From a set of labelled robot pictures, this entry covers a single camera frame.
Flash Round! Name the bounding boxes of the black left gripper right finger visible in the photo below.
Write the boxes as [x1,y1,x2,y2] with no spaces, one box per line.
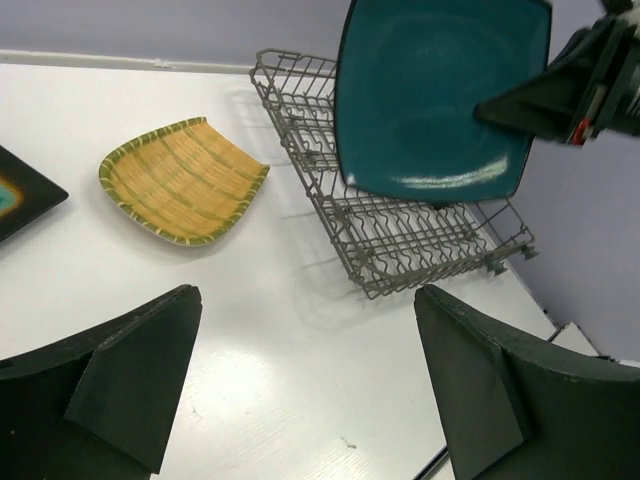
[414,285,639,479]

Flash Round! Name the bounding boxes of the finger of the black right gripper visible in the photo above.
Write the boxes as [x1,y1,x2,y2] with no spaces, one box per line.
[473,60,593,143]

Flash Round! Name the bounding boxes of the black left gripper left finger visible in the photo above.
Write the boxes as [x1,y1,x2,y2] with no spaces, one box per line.
[1,285,202,480]

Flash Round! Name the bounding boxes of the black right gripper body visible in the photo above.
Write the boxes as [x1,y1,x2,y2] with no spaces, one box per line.
[566,9,639,146]

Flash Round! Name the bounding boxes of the dark teal square plate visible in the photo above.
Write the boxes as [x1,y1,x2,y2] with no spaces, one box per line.
[333,0,552,204]

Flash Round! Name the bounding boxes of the black plate with green centre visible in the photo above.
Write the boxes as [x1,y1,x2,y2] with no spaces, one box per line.
[1,147,69,241]

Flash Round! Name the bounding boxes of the green yellow woven-pattern plate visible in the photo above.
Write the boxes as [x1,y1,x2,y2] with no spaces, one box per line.
[98,117,270,247]

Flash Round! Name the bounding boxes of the grey wire dish rack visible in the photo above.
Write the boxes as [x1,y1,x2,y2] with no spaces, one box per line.
[250,49,538,299]

